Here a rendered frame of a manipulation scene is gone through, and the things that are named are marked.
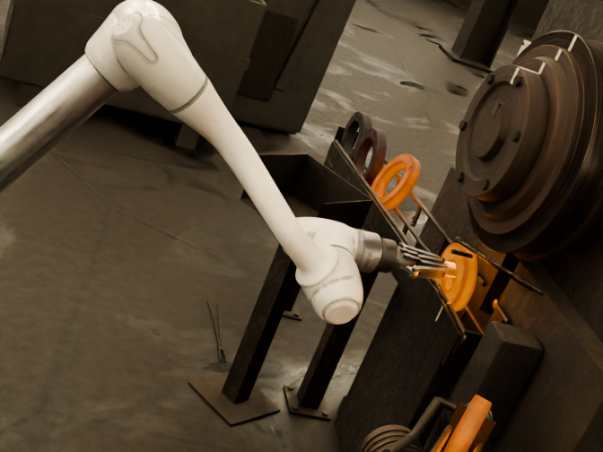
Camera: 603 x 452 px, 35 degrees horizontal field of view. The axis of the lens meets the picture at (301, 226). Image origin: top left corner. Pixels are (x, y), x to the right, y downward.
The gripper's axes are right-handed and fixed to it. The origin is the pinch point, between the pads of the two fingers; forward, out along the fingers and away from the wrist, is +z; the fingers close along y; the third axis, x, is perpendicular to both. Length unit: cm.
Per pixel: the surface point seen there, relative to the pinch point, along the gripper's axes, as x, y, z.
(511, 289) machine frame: 4.4, 12.9, 7.0
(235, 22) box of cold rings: -12, -230, -26
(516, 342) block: 3.5, 34.2, -0.2
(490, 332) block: 2.2, 29.7, -3.7
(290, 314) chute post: -75, -98, -2
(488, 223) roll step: 17.6, 11.8, -3.9
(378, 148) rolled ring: -1, -76, 0
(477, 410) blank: 2, 58, -17
